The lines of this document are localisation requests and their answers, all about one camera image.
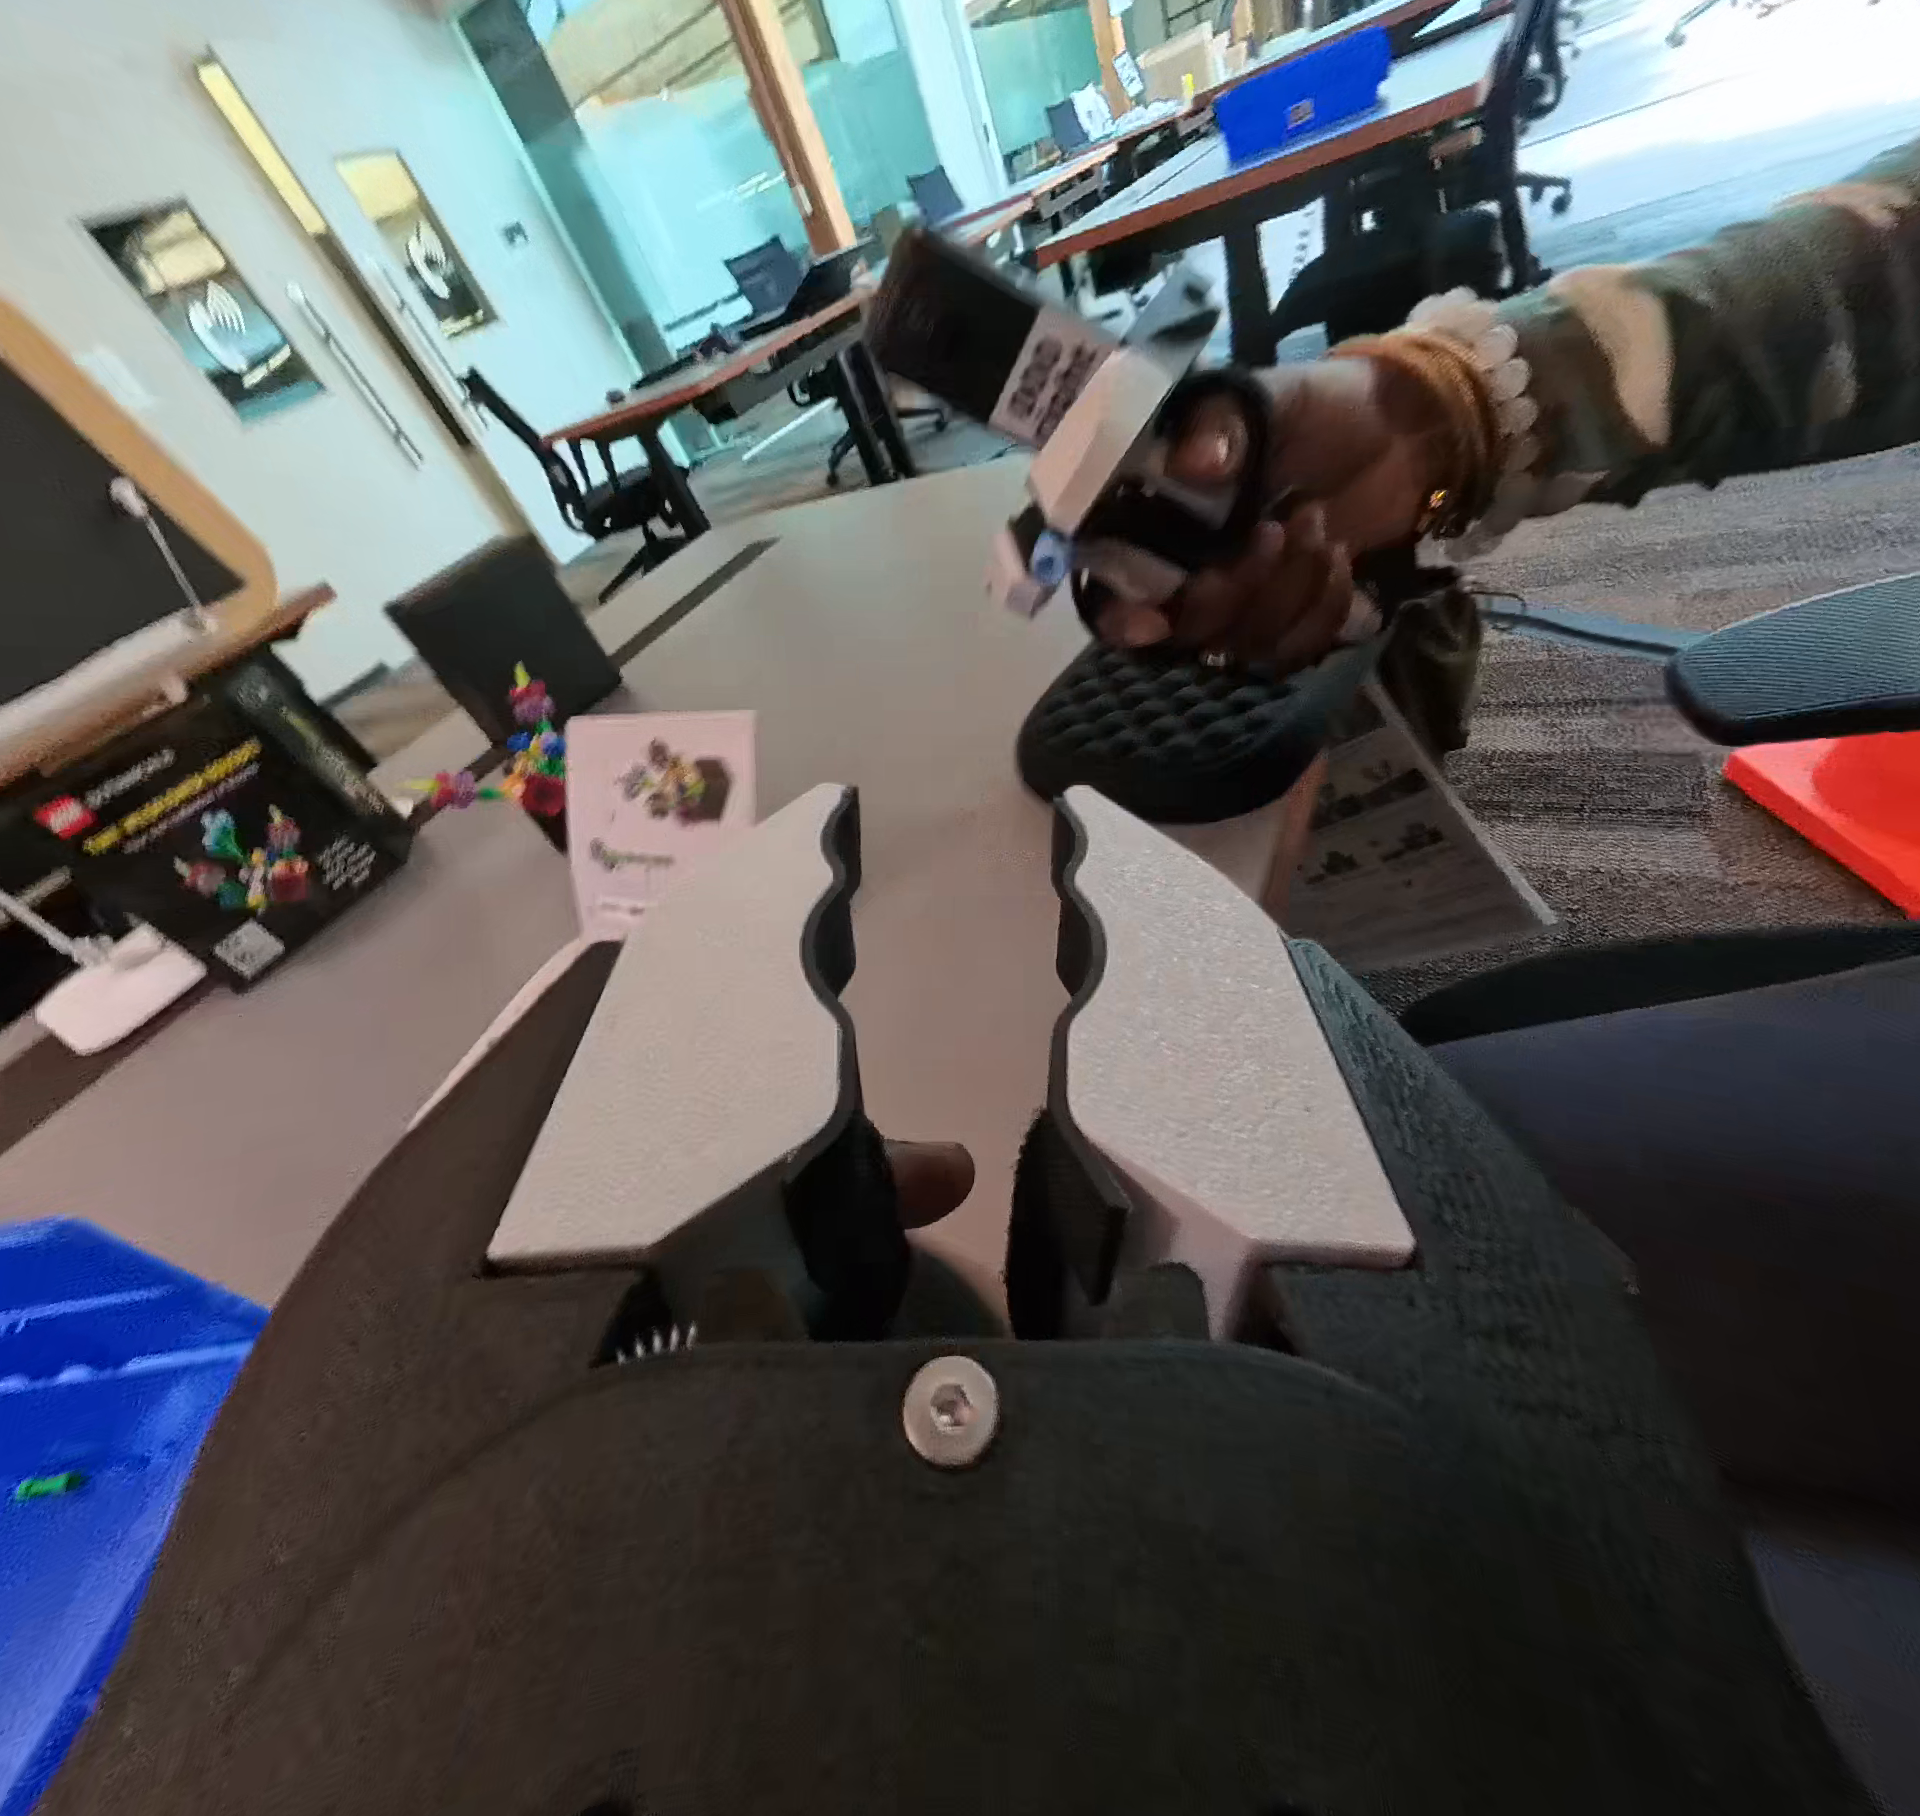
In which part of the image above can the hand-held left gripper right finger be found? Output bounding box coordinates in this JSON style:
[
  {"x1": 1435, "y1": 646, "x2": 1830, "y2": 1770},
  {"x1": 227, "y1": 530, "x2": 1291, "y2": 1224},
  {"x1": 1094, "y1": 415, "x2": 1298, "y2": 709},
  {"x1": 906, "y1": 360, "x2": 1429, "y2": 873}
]
[{"x1": 1015, "y1": 787, "x2": 1420, "y2": 1330}]

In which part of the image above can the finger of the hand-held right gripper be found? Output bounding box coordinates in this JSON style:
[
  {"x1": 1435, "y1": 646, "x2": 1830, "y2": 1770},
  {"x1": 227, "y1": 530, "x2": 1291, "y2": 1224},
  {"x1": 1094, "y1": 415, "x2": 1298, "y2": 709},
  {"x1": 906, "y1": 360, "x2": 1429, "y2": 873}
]
[{"x1": 988, "y1": 349, "x2": 1223, "y2": 626}]

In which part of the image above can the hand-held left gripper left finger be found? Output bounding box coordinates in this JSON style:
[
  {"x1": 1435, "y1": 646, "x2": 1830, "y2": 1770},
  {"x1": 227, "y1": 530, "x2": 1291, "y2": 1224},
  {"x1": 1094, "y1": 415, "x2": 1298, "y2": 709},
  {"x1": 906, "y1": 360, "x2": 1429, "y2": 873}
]
[{"x1": 487, "y1": 783, "x2": 871, "y2": 1325}]

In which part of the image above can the lego flower bouquet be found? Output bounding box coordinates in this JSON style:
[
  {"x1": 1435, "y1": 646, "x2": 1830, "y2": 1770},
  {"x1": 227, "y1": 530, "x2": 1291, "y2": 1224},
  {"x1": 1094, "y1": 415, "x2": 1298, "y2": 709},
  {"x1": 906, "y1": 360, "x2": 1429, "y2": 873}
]
[{"x1": 415, "y1": 659, "x2": 581, "y2": 858}]

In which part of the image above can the large blue plastic bin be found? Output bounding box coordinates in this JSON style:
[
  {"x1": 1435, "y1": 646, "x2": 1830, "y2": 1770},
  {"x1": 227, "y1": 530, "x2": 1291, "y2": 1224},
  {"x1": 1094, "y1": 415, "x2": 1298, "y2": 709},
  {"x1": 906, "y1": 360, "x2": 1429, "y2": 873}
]
[{"x1": 0, "y1": 1215, "x2": 276, "y2": 1816}]

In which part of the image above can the black lego set box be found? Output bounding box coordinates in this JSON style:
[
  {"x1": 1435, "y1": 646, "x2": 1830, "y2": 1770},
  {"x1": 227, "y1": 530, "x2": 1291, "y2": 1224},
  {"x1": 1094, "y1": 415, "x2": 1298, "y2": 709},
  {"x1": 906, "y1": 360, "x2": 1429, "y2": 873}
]
[{"x1": 0, "y1": 684, "x2": 419, "y2": 988}]

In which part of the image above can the person's right hand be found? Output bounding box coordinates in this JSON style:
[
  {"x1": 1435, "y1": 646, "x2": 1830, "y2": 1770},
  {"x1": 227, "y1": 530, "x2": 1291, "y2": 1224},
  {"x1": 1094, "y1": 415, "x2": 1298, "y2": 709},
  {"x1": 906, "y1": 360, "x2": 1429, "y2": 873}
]
[{"x1": 1076, "y1": 349, "x2": 1449, "y2": 684}]

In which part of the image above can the person's left hand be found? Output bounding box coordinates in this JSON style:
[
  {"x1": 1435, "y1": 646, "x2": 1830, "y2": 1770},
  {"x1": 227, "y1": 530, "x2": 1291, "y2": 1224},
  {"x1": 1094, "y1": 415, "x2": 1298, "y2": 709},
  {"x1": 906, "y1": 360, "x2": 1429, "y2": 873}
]
[{"x1": 884, "y1": 1138, "x2": 978, "y2": 1236}]

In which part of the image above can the long wooden desk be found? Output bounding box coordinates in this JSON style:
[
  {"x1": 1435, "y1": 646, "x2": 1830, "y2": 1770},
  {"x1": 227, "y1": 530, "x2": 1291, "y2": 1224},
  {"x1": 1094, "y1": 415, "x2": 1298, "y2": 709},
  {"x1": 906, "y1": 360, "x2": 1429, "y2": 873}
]
[{"x1": 542, "y1": 282, "x2": 902, "y2": 545}]

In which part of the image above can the white printed sheet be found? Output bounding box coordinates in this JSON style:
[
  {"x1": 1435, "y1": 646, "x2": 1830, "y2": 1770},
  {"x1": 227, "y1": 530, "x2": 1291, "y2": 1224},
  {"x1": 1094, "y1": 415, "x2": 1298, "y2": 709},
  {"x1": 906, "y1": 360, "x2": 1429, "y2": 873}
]
[{"x1": 1256, "y1": 680, "x2": 1571, "y2": 969}]

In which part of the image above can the black rounded pad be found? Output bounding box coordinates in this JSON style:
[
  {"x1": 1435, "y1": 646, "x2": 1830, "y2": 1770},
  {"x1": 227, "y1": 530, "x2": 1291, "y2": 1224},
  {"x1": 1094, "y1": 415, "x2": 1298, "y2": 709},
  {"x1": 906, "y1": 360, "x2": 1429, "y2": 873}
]
[{"x1": 1010, "y1": 632, "x2": 1402, "y2": 829}]

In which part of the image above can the blue bin on desk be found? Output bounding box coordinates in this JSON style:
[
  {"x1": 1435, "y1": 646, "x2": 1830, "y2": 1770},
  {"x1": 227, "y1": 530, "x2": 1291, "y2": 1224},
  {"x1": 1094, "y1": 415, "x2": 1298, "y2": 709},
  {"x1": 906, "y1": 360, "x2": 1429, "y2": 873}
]
[{"x1": 1208, "y1": 24, "x2": 1402, "y2": 166}]

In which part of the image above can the large black block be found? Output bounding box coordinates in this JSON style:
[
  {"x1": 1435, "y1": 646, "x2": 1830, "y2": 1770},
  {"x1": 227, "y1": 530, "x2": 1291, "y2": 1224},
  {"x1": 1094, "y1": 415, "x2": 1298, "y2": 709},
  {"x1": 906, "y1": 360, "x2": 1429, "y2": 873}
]
[{"x1": 382, "y1": 530, "x2": 629, "y2": 760}]

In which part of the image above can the small white rounded object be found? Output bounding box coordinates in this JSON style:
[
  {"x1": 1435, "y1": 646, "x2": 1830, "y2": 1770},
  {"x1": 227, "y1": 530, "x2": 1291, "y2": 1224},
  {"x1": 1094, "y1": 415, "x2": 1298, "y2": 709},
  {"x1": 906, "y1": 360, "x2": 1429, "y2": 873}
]
[{"x1": 24, "y1": 909, "x2": 212, "y2": 1059}]

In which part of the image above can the orange plastic wedge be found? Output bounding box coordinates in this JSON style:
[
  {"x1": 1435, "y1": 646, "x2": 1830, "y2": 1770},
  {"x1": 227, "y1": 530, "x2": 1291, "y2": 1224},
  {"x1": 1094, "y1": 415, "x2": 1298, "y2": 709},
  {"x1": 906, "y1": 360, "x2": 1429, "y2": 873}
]
[{"x1": 1724, "y1": 728, "x2": 1920, "y2": 920}]

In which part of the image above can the grey chair armrest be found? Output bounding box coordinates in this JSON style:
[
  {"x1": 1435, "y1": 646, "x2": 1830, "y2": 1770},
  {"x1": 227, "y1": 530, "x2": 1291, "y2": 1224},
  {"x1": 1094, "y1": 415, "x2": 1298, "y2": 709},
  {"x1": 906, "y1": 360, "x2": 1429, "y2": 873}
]
[{"x1": 1669, "y1": 568, "x2": 1920, "y2": 751}]

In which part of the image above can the wood edged black board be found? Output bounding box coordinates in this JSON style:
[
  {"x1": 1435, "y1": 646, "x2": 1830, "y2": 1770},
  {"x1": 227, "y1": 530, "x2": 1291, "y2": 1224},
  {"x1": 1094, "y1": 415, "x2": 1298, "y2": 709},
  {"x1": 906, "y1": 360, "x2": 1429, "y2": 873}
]
[{"x1": 0, "y1": 294, "x2": 337, "y2": 791}]

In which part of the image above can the wooden post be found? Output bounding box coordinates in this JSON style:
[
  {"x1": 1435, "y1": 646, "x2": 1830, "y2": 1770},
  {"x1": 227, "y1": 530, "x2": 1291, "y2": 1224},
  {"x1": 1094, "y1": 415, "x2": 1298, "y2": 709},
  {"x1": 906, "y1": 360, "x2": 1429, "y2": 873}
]
[{"x1": 681, "y1": 0, "x2": 863, "y2": 263}]

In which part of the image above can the blue cable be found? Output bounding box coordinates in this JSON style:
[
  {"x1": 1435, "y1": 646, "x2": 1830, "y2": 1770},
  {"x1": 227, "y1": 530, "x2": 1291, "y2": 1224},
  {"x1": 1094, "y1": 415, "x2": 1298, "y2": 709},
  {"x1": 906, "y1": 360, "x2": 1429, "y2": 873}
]
[{"x1": 1480, "y1": 597, "x2": 1688, "y2": 659}]

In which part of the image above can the wall picture frame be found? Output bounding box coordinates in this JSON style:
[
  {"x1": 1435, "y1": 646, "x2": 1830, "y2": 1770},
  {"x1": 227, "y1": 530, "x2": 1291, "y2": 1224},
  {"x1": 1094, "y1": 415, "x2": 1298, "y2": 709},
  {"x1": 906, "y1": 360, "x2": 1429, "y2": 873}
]
[
  {"x1": 329, "y1": 147, "x2": 502, "y2": 349},
  {"x1": 86, "y1": 198, "x2": 328, "y2": 426}
]

